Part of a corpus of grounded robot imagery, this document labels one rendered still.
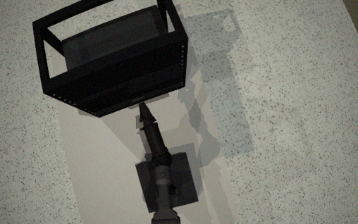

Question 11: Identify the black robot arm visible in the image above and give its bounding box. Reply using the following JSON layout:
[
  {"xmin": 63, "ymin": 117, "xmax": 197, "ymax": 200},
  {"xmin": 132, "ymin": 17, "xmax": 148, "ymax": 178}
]
[{"xmin": 147, "ymin": 136, "xmax": 180, "ymax": 224}]

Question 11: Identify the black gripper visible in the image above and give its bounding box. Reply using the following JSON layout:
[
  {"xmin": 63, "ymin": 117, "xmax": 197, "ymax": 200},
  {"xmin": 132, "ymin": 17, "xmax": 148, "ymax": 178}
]
[{"xmin": 139, "ymin": 102, "xmax": 161, "ymax": 140}]

